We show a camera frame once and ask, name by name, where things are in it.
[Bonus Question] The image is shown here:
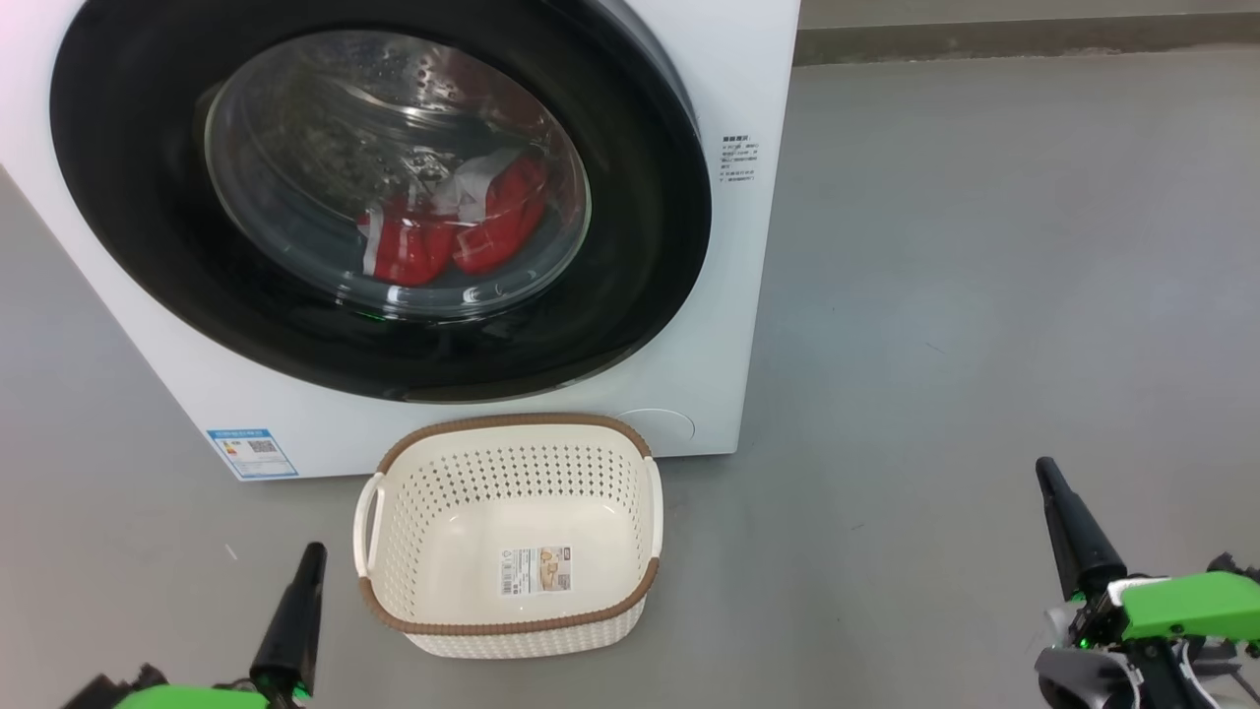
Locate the white front-load washing machine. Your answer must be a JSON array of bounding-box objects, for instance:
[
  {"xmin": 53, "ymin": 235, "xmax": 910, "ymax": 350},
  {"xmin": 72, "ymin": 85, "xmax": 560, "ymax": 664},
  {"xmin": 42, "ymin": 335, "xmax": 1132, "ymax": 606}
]
[{"xmin": 0, "ymin": 0, "xmax": 801, "ymax": 482}]

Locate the grey washing machine door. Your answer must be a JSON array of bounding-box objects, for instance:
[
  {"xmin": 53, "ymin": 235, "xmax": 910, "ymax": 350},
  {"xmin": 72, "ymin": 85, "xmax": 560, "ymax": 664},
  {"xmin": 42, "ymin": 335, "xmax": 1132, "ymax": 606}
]
[{"xmin": 49, "ymin": 0, "xmax": 713, "ymax": 405}]

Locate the round white filter cover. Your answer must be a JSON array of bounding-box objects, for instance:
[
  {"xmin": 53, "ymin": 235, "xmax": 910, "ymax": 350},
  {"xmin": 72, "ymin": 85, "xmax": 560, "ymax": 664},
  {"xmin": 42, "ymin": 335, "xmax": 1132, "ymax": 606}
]
[{"xmin": 615, "ymin": 409, "xmax": 696, "ymax": 447}]

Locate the red and white garment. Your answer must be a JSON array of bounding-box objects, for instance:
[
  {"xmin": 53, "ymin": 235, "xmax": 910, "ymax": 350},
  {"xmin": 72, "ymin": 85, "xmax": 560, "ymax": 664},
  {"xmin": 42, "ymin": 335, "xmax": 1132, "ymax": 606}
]
[{"xmin": 359, "ymin": 153, "xmax": 549, "ymax": 288}]

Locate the cream basket with brown rim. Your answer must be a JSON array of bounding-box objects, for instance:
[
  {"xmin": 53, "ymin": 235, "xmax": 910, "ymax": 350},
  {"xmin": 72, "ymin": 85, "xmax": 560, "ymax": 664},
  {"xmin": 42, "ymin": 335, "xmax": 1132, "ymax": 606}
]
[{"xmin": 353, "ymin": 414, "xmax": 664, "ymax": 660}]

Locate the black text notice sticker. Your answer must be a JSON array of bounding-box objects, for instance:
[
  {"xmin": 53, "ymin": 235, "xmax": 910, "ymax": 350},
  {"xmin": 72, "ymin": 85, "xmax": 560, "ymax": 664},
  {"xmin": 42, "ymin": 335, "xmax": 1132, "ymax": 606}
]
[{"xmin": 721, "ymin": 134, "xmax": 760, "ymax": 185}]

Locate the blue energy label sticker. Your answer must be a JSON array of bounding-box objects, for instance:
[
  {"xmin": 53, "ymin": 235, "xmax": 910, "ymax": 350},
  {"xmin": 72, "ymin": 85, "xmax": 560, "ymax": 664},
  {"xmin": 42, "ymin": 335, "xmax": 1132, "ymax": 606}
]
[{"xmin": 207, "ymin": 427, "xmax": 299, "ymax": 481}]

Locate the white printed product label sticker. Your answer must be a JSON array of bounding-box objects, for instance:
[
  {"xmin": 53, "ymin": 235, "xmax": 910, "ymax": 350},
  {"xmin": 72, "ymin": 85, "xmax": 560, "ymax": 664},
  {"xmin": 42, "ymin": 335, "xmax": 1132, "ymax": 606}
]
[{"xmin": 500, "ymin": 547, "xmax": 574, "ymax": 596}]

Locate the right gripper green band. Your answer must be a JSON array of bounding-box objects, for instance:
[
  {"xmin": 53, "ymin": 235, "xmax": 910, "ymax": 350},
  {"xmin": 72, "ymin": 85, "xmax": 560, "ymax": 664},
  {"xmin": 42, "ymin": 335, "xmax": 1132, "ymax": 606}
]
[{"xmin": 1036, "ymin": 456, "xmax": 1260, "ymax": 680}]

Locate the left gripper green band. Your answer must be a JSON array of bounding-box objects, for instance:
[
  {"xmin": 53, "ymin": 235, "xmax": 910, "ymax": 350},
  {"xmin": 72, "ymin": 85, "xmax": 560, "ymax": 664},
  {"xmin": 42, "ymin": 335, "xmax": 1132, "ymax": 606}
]
[{"xmin": 59, "ymin": 542, "xmax": 328, "ymax": 709}]

